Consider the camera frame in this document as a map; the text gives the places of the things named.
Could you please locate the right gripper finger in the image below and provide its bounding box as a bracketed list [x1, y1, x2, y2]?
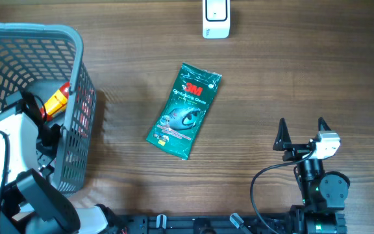
[318, 117, 331, 131]
[273, 118, 293, 151]

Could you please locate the red sriracha sauce bottle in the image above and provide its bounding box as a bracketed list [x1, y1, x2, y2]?
[40, 81, 70, 122]

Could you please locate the green 3M gloves packet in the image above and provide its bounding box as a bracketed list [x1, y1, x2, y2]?
[146, 63, 222, 160]

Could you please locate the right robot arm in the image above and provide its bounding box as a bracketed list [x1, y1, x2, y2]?
[273, 118, 350, 234]

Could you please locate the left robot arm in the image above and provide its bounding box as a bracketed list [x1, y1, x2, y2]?
[0, 92, 119, 234]

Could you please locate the white barcode scanner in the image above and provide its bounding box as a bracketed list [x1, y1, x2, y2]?
[202, 0, 231, 39]

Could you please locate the grey plastic mesh basket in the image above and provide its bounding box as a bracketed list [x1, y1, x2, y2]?
[0, 23, 97, 196]

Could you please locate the right camera cable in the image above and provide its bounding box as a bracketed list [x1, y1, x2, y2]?
[249, 142, 318, 234]

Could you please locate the camera cable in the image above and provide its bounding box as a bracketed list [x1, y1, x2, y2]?
[249, 142, 318, 234]
[0, 92, 48, 234]

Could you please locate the left camera cable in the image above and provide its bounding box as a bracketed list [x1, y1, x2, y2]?
[0, 92, 48, 234]

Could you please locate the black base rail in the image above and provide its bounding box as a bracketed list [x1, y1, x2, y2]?
[108, 213, 349, 234]

